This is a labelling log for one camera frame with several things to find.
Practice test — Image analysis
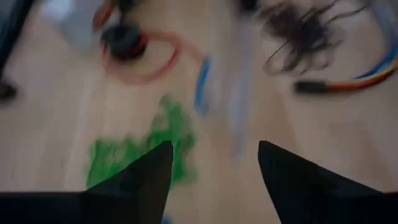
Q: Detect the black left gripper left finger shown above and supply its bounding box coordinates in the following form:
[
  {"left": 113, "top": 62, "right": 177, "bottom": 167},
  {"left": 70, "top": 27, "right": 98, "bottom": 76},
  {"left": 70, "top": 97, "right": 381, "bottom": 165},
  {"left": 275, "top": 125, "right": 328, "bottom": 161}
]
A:
[{"left": 80, "top": 140, "right": 174, "bottom": 224}]

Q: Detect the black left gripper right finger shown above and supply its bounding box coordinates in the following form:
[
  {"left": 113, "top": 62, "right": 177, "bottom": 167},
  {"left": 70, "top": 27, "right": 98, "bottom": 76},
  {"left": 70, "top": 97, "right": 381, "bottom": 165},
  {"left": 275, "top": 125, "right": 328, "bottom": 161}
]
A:
[{"left": 257, "top": 140, "right": 383, "bottom": 224}]

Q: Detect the clear zip bag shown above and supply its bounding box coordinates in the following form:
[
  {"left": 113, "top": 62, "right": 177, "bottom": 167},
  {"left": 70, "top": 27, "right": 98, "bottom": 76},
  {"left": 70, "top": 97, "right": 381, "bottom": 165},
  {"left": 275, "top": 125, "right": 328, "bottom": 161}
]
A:
[{"left": 198, "top": 18, "right": 259, "bottom": 159}]

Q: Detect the green rubber bands pile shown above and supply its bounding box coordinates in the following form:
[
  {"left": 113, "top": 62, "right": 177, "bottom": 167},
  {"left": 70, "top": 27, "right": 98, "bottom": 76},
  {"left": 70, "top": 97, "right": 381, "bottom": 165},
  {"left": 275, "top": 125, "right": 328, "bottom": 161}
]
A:
[{"left": 86, "top": 95, "right": 198, "bottom": 189}]

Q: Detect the dark purple rubber bands pile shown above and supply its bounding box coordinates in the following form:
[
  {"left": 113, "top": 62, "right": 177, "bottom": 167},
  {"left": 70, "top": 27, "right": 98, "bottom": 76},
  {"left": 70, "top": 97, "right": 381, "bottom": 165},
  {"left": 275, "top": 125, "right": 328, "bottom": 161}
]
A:
[{"left": 257, "top": 0, "right": 368, "bottom": 77}]

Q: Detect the multicolour cable bundle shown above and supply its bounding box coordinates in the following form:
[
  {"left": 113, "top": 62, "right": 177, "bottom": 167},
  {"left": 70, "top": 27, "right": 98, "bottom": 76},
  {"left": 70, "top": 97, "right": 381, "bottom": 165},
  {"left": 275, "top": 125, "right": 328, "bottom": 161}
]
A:
[{"left": 294, "top": 46, "right": 398, "bottom": 94}]

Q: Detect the black spool of red wire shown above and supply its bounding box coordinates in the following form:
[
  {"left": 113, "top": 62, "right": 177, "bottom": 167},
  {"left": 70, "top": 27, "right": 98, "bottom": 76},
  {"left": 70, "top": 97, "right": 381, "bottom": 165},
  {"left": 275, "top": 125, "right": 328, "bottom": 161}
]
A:
[{"left": 99, "top": 23, "right": 205, "bottom": 85}]

